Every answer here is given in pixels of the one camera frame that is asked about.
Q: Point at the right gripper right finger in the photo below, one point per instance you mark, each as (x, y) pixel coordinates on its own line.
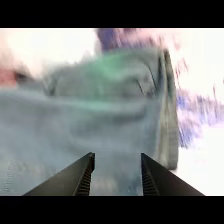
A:
(163, 180)

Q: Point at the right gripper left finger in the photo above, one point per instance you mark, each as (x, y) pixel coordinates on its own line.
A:
(71, 178)

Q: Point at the blue jeans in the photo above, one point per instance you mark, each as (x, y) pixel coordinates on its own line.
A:
(100, 116)

